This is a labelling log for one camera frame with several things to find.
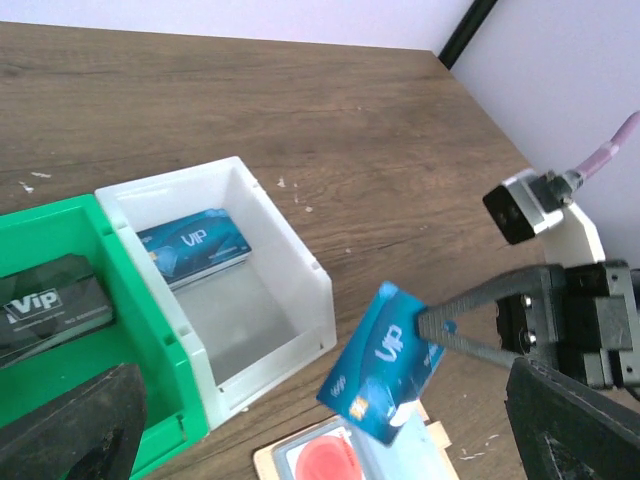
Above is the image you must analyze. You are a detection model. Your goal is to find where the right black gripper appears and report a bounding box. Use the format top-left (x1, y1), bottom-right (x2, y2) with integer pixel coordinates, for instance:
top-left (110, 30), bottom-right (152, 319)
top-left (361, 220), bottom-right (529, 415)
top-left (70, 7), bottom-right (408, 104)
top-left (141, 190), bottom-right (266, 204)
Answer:
top-left (417, 260), bottom-right (639, 390)

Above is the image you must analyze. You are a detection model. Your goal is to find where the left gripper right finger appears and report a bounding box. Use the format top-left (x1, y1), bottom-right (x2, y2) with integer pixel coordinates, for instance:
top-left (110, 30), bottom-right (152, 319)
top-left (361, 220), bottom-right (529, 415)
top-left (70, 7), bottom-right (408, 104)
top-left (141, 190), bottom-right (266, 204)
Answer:
top-left (505, 357), bottom-right (639, 479)

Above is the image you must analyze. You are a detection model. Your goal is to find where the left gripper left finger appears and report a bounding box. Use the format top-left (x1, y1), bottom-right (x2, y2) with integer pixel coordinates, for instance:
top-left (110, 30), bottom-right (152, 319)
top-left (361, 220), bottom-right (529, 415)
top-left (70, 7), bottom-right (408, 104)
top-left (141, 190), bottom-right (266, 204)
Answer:
top-left (1, 364), bottom-right (147, 479)

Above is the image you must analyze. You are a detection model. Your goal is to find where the blue vip card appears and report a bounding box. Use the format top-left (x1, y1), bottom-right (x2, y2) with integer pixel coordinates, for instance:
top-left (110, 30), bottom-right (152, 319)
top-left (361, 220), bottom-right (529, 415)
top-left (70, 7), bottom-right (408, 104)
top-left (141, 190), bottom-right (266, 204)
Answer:
top-left (317, 282), bottom-right (445, 445)
top-left (137, 209), bottom-right (252, 290)

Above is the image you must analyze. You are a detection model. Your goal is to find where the beige card holder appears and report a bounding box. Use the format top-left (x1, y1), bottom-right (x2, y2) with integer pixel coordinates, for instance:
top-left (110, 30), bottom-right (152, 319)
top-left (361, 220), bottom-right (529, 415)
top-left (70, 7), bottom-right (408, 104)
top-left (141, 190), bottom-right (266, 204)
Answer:
top-left (253, 402), bottom-right (458, 479)

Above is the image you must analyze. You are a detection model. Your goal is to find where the black vip card in bin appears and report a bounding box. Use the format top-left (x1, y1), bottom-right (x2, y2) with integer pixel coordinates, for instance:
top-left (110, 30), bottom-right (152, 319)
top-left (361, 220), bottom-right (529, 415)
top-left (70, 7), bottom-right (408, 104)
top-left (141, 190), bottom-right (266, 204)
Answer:
top-left (1, 254), bottom-right (115, 368)

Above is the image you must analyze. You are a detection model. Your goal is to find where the green plastic bin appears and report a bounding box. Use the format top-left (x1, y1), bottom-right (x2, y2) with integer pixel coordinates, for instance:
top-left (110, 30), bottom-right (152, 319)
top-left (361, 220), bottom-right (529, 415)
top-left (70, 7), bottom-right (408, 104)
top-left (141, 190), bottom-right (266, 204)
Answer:
top-left (0, 193), bottom-right (209, 480)

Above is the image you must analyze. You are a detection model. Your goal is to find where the white plastic bin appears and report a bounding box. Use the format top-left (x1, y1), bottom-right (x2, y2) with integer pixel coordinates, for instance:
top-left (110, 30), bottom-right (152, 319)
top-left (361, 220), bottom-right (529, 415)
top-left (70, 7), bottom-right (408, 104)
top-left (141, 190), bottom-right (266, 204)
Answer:
top-left (95, 157), bottom-right (337, 428)

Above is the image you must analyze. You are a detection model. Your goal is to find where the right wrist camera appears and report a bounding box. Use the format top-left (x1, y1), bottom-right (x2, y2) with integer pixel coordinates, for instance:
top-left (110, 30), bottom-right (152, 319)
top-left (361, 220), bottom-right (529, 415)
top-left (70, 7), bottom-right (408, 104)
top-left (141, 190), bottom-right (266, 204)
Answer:
top-left (483, 169), bottom-right (605, 267)

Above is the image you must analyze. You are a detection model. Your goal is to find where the right black frame post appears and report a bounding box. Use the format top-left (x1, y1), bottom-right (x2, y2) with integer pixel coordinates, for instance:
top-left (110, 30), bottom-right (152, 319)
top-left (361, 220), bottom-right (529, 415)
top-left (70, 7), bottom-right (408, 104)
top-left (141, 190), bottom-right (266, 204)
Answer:
top-left (438, 0), bottom-right (498, 70)

